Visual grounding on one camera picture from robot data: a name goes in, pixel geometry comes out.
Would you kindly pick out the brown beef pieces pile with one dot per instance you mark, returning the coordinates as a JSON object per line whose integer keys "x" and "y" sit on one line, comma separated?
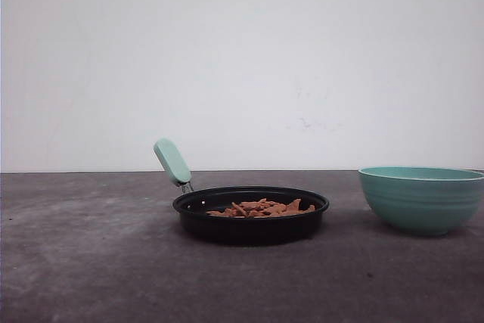
{"x": 262, "y": 208}

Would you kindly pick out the black frying pan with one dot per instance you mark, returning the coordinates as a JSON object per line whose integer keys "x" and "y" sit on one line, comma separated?
{"x": 192, "y": 205}

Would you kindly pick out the teal ceramic bowl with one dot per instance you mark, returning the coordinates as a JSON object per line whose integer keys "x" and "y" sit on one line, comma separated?
{"x": 422, "y": 200}

